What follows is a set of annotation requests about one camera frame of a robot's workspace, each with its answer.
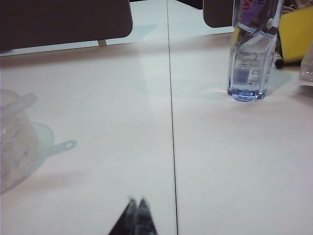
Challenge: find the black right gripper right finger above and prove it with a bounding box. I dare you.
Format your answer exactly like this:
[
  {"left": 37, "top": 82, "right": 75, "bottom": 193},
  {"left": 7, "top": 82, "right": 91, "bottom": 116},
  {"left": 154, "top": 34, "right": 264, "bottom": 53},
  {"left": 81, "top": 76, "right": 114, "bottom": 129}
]
[{"left": 135, "top": 195, "right": 159, "bottom": 235}]

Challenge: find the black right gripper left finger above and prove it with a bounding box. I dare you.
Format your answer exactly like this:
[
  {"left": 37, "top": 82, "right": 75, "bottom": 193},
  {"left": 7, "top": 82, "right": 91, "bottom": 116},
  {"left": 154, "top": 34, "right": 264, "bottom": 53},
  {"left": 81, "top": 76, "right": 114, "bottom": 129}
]
[{"left": 107, "top": 195, "right": 137, "bottom": 235}]

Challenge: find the round translucent plastic container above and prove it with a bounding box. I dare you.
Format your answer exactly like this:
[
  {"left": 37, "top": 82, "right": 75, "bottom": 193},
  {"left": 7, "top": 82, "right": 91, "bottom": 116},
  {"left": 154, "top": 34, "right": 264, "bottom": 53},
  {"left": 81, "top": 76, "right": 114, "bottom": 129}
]
[{"left": 0, "top": 89, "right": 41, "bottom": 194}]

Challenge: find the clear plastic water bottle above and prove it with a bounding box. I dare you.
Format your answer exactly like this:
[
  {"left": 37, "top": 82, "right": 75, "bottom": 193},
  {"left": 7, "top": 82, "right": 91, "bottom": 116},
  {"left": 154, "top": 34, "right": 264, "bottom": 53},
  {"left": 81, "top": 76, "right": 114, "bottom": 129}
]
[{"left": 227, "top": 0, "right": 282, "bottom": 103}]

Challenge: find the black marker pen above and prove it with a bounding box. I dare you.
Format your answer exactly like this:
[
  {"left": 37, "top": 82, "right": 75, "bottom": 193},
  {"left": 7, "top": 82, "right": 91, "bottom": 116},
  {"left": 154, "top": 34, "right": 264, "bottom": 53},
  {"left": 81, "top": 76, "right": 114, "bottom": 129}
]
[{"left": 272, "top": 50, "right": 284, "bottom": 69}]

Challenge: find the dark chair back left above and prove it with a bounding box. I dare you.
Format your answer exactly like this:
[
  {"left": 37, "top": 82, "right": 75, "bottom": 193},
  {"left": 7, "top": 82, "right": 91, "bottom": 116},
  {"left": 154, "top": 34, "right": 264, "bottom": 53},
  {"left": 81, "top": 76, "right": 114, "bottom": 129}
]
[{"left": 0, "top": 0, "right": 133, "bottom": 53}]

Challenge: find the dark chair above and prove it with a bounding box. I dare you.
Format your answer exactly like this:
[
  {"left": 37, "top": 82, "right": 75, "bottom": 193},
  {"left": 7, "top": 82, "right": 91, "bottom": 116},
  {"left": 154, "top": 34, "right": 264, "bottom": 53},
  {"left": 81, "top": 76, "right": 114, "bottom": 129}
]
[
  {"left": 202, "top": 0, "right": 237, "bottom": 29},
  {"left": 0, "top": 0, "right": 133, "bottom": 53}
]

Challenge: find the clear printed snack bag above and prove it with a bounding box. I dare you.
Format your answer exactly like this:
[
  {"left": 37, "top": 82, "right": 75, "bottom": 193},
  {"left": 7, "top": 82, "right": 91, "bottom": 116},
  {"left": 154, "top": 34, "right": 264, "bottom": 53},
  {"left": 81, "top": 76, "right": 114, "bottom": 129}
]
[{"left": 298, "top": 52, "right": 313, "bottom": 86}]

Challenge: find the dark chair back right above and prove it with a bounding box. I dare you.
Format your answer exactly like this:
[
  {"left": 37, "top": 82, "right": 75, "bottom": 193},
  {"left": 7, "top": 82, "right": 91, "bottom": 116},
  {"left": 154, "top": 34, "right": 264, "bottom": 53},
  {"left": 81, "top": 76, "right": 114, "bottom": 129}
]
[{"left": 202, "top": 0, "right": 237, "bottom": 29}]

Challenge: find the yellow sponge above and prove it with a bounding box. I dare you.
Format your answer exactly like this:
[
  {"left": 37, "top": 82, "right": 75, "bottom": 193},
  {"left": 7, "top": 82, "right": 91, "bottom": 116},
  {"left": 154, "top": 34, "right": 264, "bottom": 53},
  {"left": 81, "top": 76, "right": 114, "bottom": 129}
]
[{"left": 278, "top": 6, "right": 313, "bottom": 64}]

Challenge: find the brown crumpled cloth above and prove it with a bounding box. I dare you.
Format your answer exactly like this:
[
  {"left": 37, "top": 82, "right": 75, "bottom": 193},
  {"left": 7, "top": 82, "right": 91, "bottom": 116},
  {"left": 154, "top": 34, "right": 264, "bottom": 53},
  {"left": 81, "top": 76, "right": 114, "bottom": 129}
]
[{"left": 281, "top": 0, "right": 313, "bottom": 13}]

